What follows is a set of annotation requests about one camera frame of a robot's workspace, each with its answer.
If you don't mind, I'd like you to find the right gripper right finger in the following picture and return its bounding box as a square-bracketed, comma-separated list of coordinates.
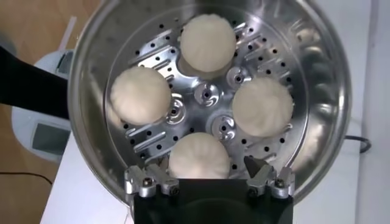
[243, 155, 296, 199]

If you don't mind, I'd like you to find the white table leg bar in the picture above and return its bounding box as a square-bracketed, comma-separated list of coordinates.
[57, 15, 77, 51]

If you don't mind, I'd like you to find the black cooker power cable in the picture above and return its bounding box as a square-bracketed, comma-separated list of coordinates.
[343, 135, 372, 154]

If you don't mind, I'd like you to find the black floor cable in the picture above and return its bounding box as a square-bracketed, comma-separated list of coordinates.
[0, 171, 53, 185]

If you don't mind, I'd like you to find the stainless steel steamer basket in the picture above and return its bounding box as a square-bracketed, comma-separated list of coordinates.
[67, 0, 353, 205]

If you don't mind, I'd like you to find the black robot body link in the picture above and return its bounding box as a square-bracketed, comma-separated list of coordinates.
[0, 45, 70, 120]

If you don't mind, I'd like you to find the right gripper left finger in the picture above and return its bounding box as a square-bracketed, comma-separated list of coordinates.
[124, 158, 180, 198]

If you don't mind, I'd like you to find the white steamed baozi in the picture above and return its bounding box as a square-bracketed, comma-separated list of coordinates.
[109, 66, 172, 126]
[232, 75, 295, 138]
[179, 13, 237, 73]
[168, 131, 232, 180]

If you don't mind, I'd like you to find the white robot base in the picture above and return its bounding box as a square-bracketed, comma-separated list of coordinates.
[11, 49, 76, 164]

